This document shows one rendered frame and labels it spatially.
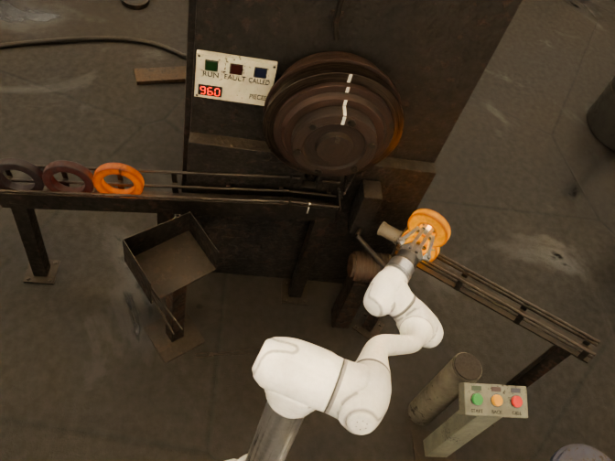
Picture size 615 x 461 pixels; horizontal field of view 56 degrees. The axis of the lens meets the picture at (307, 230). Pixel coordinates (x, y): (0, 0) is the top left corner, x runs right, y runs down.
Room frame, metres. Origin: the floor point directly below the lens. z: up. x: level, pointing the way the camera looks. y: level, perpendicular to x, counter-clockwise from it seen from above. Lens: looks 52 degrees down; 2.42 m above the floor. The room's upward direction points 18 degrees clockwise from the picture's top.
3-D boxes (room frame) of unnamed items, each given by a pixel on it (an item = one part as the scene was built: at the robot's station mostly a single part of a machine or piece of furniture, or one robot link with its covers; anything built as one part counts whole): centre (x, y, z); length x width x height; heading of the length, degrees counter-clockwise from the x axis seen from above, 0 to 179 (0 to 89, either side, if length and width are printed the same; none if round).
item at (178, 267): (1.08, 0.43, 0.36); 0.26 x 0.20 x 0.72; 141
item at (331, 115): (1.40, 0.01, 1.11); 0.28 x 0.06 x 0.28; 106
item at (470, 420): (0.98, -0.82, 0.31); 0.24 x 0.16 x 0.62; 106
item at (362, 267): (1.46, -0.32, 0.27); 0.22 x 0.13 x 0.53; 106
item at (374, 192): (1.57, -0.19, 0.68); 0.11 x 0.08 x 0.24; 16
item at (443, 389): (1.12, -0.74, 0.26); 0.12 x 0.12 x 0.52
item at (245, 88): (1.51, 0.39, 1.15); 0.26 x 0.02 x 0.18; 106
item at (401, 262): (1.15, -0.33, 0.91); 0.09 x 0.06 x 0.09; 71
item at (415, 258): (1.22, -0.35, 0.92); 0.09 x 0.08 x 0.07; 161
